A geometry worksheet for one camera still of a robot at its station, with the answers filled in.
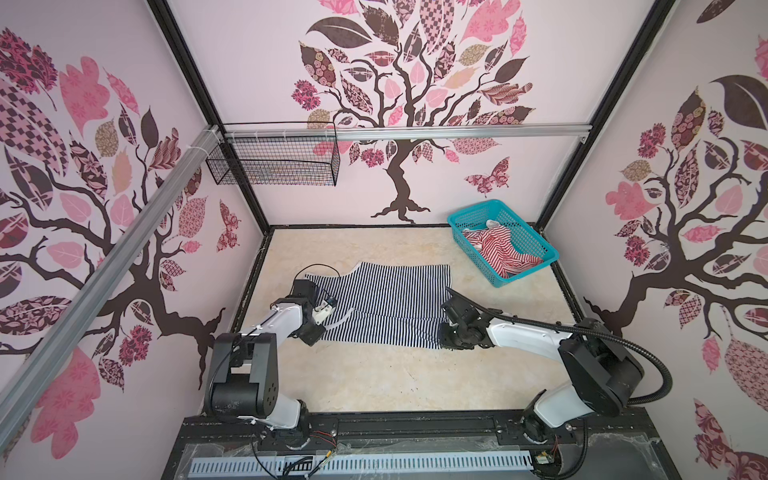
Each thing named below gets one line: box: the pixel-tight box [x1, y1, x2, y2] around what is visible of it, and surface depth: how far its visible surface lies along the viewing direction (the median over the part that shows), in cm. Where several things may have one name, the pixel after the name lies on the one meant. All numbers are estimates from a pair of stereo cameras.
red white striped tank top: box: [462, 219, 543, 279], surface depth 109 cm
